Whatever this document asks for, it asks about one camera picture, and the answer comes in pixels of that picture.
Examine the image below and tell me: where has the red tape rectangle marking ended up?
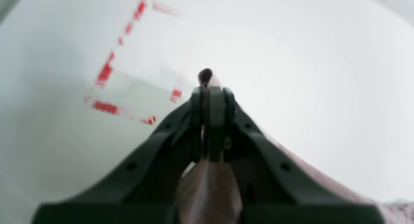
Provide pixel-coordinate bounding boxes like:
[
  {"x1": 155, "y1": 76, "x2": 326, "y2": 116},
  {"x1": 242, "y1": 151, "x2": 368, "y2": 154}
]
[{"x1": 84, "y1": 0, "x2": 182, "y2": 125}]

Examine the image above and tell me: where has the mauve t-shirt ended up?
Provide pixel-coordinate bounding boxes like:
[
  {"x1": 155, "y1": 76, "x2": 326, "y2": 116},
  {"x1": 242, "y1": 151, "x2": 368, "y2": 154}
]
[{"x1": 174, "y1": 69, "x2": 413, "y2": 224}]

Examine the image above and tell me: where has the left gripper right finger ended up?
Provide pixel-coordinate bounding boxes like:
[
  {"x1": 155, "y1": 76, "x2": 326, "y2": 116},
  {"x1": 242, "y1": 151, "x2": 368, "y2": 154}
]
[{"x1": 207, "y1": 87, "x2": 385, "y2": 224}]

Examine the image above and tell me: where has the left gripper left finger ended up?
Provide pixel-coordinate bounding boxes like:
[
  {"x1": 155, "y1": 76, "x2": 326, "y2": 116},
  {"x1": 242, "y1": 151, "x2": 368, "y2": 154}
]
[{"x1": 33, "y1": 87, "x2": 205, "y2": 224}]

